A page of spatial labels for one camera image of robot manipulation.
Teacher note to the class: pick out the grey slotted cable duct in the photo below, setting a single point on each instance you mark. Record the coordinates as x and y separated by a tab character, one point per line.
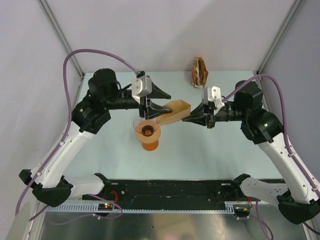
100	207

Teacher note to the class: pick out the brown paper coffee filter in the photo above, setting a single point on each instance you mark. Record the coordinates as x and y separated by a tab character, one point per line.
180	109

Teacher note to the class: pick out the aluminium front rail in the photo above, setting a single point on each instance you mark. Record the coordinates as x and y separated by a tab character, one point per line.
250	187

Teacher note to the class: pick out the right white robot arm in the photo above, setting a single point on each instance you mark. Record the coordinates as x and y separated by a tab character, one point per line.
298	198

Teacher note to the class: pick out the left aluminium frame post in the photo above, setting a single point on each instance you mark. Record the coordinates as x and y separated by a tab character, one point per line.
59	33

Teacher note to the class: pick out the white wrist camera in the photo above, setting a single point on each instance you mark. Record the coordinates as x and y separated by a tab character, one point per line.
212	95
141	86

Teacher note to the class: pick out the aluminium frame post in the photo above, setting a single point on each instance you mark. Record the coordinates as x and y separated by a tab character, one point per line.
280	34
59	33

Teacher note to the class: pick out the right aluminium frame post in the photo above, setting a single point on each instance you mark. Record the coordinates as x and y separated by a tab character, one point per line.
280	34

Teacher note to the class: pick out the orange coffee filter package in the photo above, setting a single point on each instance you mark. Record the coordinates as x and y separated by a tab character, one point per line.
199	73

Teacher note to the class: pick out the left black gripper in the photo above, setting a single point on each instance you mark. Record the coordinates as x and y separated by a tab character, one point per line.
153	109

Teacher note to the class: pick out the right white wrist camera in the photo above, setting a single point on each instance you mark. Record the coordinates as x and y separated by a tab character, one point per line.
212	95

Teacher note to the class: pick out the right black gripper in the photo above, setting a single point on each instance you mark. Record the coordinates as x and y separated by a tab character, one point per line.
207	116

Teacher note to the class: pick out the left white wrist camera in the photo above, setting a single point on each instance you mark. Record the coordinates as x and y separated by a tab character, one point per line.
141	86

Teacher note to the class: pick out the glass flask with orange liquid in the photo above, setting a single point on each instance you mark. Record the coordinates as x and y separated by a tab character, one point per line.
150	146

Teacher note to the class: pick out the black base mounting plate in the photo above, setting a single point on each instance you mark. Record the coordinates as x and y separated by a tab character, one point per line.
171	193

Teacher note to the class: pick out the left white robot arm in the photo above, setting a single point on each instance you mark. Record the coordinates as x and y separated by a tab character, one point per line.
48	183

